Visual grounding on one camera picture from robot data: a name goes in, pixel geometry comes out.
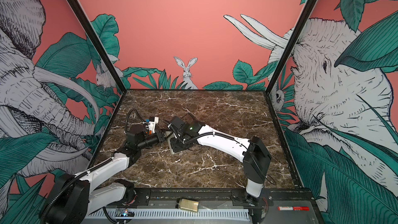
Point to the white remote control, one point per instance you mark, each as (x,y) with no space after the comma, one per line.
(168,136)

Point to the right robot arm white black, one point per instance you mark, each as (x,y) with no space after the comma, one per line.
(252,153)

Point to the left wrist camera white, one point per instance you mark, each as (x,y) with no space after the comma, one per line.
(151,123)

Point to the brass metal box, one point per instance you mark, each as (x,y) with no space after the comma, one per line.
(188,205)

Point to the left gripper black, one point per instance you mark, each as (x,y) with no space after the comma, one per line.
(159,136)

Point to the small circuit board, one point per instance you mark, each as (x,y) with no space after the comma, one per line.
(124,213)

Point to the white slotted cable duct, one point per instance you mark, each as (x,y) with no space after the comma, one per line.
(173,213)

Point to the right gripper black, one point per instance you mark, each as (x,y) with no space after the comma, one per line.
(175,148)

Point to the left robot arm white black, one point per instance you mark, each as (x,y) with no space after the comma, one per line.
(74,197)

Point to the black mounting rail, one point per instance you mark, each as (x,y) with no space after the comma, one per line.
(238,196)

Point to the red white marker pen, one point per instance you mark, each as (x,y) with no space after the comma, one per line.
(293,208)

